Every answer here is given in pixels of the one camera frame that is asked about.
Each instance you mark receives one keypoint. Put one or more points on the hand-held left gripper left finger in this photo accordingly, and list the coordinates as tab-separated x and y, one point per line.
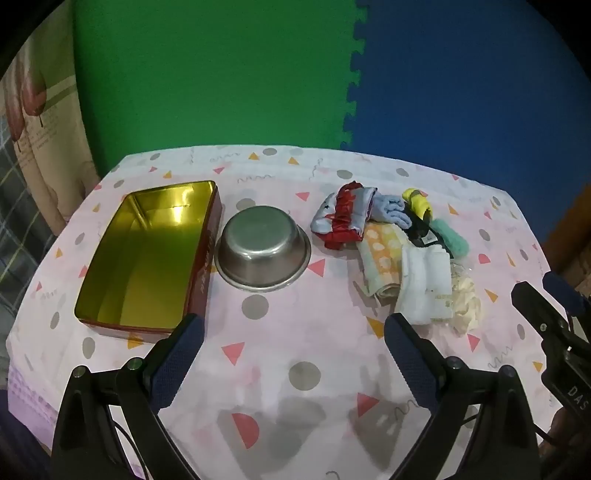
178	360

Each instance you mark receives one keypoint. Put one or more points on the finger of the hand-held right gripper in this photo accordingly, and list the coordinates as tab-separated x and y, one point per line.
570	295
538	309

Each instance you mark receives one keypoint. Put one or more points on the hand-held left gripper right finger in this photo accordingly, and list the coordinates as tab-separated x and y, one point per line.
411	364

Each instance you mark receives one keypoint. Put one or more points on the cream lace cloth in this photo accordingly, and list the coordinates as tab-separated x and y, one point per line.
466	300

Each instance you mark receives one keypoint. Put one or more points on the white towel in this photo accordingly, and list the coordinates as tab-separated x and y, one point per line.
425	286

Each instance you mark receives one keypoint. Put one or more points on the teal fluffy scrunchie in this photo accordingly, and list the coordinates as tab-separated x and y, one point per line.
455	240

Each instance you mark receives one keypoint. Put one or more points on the gold and red tin box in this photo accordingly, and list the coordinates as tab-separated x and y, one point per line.
138	258

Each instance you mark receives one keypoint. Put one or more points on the orange dotted towel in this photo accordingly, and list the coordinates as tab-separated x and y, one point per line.
381	258

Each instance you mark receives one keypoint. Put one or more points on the black foil packet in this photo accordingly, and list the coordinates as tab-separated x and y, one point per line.
418	230

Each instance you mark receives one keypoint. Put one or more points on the light blue towel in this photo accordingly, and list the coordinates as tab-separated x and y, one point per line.
390	210

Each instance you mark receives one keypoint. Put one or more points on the red and blue satin cloth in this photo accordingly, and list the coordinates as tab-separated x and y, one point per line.
341	217

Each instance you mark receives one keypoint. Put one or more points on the pink patterned tablecloth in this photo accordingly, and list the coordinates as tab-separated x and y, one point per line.
286	323

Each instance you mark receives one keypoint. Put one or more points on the steel bowl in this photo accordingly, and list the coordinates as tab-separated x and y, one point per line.
261	244

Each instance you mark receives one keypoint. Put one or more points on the grey plaid bedding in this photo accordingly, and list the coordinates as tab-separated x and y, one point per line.
14	240

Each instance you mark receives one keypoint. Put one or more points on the blue foam mat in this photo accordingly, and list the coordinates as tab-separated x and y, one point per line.
461	92

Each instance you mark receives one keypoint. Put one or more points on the green foam mat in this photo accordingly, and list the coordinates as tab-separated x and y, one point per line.
207	69

